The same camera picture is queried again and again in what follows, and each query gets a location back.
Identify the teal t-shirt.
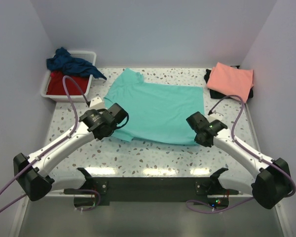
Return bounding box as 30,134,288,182
104,69,204,145

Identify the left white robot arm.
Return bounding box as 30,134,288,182
13,103,129,201

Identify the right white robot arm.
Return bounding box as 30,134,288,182
186,112,294,209

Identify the folded salmon pink t-shirt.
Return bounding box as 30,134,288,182
206,62,255,104

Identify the red t-shirt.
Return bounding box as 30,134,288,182
46,71,89,95

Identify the white plastic laundry basket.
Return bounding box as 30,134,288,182
40,50,97,103

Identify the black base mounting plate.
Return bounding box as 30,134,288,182
64,177,238,207

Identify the navy blue t-shirt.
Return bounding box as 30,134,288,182
46,47,107,80

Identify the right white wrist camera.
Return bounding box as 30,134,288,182
207,112,223,122

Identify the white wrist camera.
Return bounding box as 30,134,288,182
207,112,223,122
87,97,105,110

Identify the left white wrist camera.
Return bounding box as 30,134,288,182
87,97,105,110

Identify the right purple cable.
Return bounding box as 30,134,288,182
185,95,296,214

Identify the aluminium rail frame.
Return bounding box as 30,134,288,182
9,158,287,237

